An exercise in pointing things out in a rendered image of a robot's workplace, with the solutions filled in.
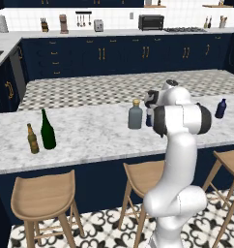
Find dark blue plastic bottle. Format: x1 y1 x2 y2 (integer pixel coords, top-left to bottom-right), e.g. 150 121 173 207
145 113 155 128
215 98 227 119

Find grey bottle with tan cap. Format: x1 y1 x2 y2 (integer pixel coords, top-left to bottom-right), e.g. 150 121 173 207
128 99 144 130

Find dark blue cupboard run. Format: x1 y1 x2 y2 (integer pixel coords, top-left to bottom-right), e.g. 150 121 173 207
19 32 234 81

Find wooden bar stool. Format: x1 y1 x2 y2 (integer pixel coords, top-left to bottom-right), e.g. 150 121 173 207
201 149 234 248
10 170 86 248
117 160 167 248

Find black hob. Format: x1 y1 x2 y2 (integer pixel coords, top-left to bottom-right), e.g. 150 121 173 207
162 26 208 34

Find black toaster oven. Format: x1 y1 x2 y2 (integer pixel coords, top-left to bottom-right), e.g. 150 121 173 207
137 14 165 32

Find dark blue island base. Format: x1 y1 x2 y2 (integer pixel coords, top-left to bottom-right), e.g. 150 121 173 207
0 142 234 227

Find silver toaster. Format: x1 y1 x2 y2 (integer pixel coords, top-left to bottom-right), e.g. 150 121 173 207
93 18 104 33

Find tall green glass bottle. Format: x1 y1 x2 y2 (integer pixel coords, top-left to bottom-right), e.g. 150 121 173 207
40 108 57 150

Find pot with kitchen tools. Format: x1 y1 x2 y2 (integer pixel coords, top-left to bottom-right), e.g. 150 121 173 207
219 15 228 29

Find brown glass bottle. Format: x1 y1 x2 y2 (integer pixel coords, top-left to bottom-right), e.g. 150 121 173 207
26 122 41 155

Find wooden knife block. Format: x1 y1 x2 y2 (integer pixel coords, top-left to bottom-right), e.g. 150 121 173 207
40 17 49 33

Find grey dishwasher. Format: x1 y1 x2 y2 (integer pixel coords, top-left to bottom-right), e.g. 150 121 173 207
9 44 28 103

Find dark blue corner cupboards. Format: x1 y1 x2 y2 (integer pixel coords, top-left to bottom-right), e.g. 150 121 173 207
0 56 22 114

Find white paper towel roll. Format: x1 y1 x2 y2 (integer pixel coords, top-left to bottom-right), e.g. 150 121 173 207
0 14 10 34

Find wooden wall shelf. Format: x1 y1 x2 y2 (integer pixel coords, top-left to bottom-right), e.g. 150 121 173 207
201 3 234 9
143 4 167 9

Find dark blue wall cupboards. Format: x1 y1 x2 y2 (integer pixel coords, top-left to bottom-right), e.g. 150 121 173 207
0 0 145 10

